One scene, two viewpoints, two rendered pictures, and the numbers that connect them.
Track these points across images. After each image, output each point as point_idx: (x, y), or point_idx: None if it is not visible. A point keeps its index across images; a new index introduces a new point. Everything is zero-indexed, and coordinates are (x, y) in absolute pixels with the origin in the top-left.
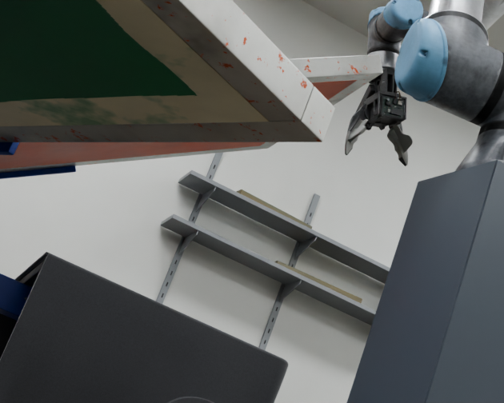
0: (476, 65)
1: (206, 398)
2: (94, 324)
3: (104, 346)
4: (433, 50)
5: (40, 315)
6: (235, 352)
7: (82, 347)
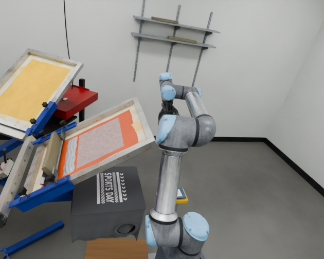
0: (168, 245)
1: (126, 222)
2: (91, 221)
3: (95, 223)
4: (151, 245)
5: (76, 225)
6: (130, 213)
7: (90, 225)
